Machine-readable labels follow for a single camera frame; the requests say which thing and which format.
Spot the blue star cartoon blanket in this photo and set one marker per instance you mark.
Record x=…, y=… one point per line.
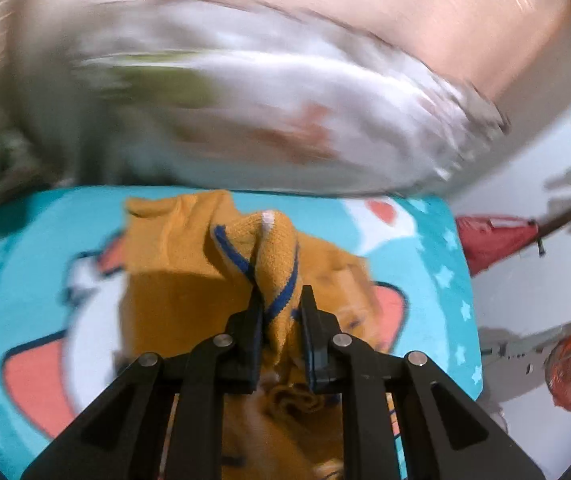
x=61, y=282

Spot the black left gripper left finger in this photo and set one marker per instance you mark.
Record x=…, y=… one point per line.
x=162, y=418

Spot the pink satin bedding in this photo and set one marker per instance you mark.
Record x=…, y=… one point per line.
x=415, y=10

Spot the white floral pillow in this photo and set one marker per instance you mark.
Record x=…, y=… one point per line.
x=257, y=99

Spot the red cloth item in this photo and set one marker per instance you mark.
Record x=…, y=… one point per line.
x=486, y=240

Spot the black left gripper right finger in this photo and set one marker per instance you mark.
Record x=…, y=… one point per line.
x=403, y=417

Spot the yellow striped small sweater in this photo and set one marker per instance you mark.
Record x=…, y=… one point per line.
x=192, y=261

